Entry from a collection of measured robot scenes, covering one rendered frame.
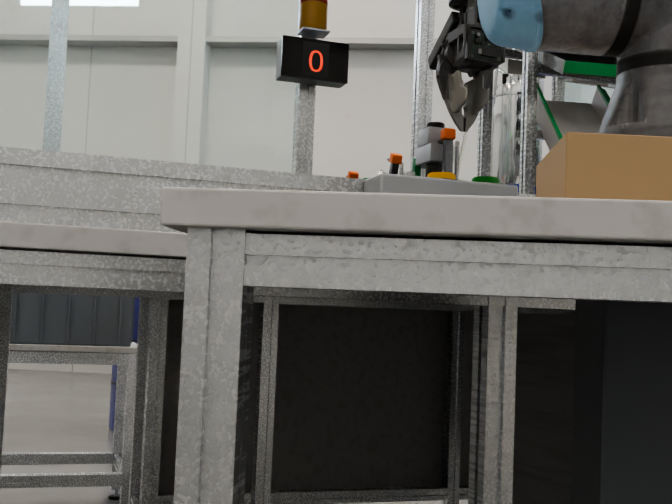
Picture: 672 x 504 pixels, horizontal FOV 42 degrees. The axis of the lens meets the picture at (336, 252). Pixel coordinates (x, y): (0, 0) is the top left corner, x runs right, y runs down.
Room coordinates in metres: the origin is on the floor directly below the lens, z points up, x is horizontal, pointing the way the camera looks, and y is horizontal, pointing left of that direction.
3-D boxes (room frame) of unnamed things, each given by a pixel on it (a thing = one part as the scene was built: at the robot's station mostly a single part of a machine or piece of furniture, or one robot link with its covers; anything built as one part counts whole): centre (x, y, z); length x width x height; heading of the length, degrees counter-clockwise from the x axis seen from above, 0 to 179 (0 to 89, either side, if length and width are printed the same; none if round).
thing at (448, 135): (1.44, -0.17, 1.04); 0.04 x 0.02 x 0.08; 18
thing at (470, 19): (1.36, -0.20, 1.21); 0.09 x 0.08 x 0.12; 18
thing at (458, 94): (1.36, -0.18, 1.11); 0.06 x 0.03 x 0.09; 18
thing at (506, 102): (2.42, -0.48, 1.32); 0.14 x 0.14 x 0.38
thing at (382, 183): (1.24, -0.15, 0.93); 0.21 x 0.07 x 0.06; 108
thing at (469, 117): (1.36, -0.21, 1.11); 0.06 x 0.03 x 0.09; 18
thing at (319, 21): (1.53, 0.06, 1.28); 0.05 x 0.05 x 0.05
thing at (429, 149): (1.49, -0.16, 1.06); 0.08 x 0.04 x 0.07; 18
